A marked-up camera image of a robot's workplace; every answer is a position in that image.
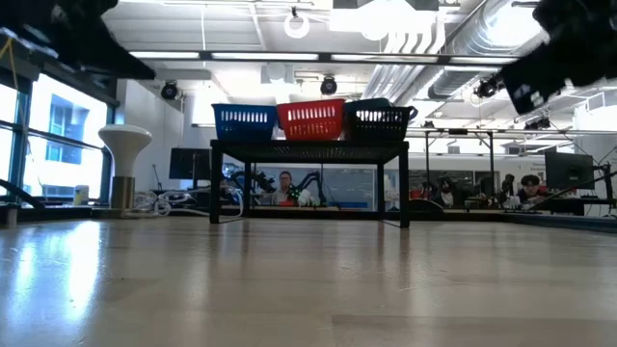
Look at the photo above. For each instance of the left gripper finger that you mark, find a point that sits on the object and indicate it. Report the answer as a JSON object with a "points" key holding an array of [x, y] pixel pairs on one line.
{"points": [[120, 62]]}

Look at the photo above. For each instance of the blue plastic basket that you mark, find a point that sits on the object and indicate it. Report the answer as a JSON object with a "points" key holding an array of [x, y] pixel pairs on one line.
{"points": [[243, 123]]}

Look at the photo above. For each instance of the black plastic basket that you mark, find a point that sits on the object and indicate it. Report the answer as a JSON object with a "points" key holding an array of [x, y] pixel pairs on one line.
{"points": [[378, 123]]}

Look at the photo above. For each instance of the red plastic basket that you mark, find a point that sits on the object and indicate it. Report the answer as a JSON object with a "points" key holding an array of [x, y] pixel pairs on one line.
{"points": [[312, 120]]}

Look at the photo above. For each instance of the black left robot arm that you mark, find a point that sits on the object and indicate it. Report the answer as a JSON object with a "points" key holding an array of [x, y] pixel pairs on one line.
{"points": [[29, 19]]}

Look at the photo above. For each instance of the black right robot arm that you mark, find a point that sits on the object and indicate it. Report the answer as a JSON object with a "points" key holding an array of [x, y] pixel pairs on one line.
{"points": [[583, 29]]}

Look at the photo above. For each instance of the black background robot arm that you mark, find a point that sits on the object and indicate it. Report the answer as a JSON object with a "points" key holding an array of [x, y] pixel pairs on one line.
{"points": [[253, 180], [313, 185]]}

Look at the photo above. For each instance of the white brass desk lamp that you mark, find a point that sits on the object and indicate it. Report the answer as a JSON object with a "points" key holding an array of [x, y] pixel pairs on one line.
{"points": [[124, 144]]}

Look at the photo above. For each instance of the black computer monitor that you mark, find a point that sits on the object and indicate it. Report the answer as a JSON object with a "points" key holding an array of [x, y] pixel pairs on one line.
{"points": [[570, 171], [189, 164]]}

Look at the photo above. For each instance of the person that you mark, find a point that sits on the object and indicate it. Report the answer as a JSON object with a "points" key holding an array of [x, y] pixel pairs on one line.
{"points": [[446, 190], [530, 188], [507, 185], [284, 188]]}

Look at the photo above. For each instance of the small white container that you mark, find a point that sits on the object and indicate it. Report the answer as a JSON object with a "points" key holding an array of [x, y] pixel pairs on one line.
{"points": [[81, 194]]}

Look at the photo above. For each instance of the black perforated metal shelf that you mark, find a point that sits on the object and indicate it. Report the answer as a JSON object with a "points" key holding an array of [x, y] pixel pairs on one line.
{"points": [[311, 152]]}

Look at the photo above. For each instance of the black ceiling camera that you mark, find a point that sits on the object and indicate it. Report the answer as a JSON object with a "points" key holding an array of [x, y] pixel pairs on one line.
{"points": [[487, 88], [537, 124], [169, 90], [329, 86]]}

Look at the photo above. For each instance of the black background rig frame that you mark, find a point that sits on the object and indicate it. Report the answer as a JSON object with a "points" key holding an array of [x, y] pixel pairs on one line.
{"points": [[458, 131]]}

